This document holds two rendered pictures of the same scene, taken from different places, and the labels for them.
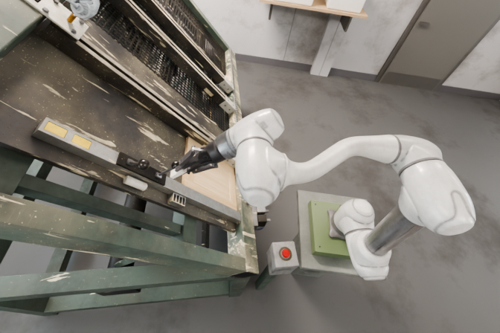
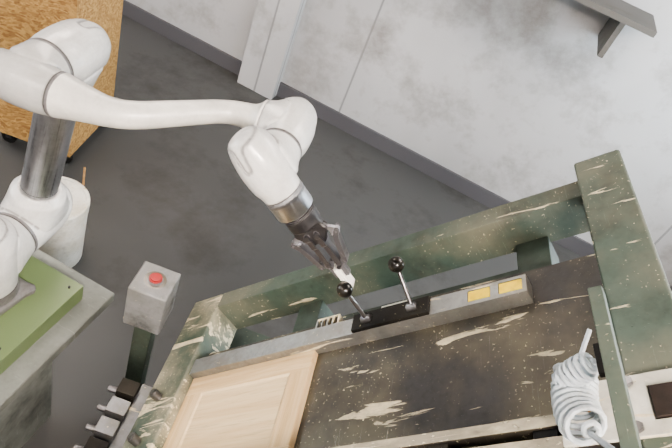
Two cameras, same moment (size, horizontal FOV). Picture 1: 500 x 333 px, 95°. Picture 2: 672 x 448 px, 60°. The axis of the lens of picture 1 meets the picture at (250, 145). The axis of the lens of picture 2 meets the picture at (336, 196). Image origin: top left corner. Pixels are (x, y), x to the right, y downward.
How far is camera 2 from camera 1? 145 cm
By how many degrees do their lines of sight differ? 92
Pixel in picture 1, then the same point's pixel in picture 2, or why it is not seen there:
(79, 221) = (449, 230)
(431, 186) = (90, 43)
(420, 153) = (52, 54)
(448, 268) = not seen: outside the picture
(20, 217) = (494, 211)
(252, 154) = (301, 116)
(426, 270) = not seen: outside the picture
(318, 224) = (35, 314)
